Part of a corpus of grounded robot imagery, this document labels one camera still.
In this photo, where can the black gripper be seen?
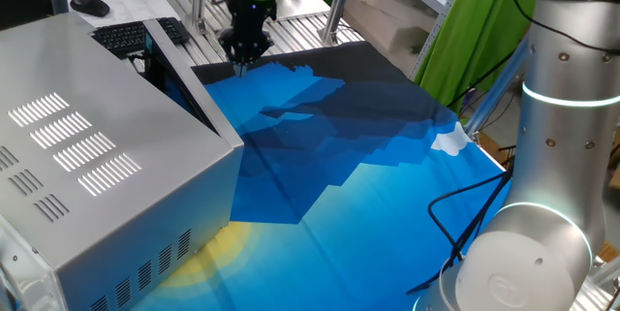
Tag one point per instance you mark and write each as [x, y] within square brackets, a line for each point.
[248, 25]

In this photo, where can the microwave door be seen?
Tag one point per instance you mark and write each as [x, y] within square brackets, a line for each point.
[194, 83]

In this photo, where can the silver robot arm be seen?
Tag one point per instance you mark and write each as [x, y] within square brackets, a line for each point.
[557, 156]

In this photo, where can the silver microwave oven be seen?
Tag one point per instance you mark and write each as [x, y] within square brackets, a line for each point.
[97, 195]

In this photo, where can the white paper sheet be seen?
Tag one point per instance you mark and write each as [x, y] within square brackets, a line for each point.
[135, 6]

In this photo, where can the black keyboard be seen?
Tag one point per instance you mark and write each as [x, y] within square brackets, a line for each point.
[121, 35]

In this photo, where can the blue landscape print cloth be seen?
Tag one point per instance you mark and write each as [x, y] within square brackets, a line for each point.
[339, 180]

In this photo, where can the white foam box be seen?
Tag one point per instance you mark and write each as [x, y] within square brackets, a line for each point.
[387, 25]

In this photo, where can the black computer mouse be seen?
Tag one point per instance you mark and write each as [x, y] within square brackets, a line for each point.
[89, 5]

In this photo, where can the green fabric curtain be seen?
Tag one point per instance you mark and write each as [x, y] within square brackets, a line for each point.
[474, 25]

